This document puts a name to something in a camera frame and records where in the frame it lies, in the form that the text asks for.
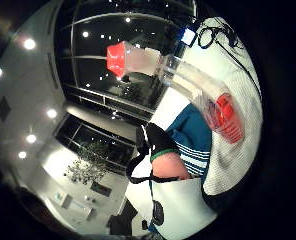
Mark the blue and white device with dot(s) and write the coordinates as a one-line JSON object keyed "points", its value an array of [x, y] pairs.
{"points": [[188, 36]]}

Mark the white knit cloth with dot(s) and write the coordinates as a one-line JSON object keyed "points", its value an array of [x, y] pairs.
{"points": [[233, 156]]}

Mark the dark window frame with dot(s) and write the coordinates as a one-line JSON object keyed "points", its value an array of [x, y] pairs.
{"points": [[121, 50]]}

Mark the green potted plant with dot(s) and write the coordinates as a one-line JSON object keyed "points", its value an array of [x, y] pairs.
{"points": [[88, 163]]}

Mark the blue white striped cloth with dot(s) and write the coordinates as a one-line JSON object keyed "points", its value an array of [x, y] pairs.
{"points": [[193, 136]]}

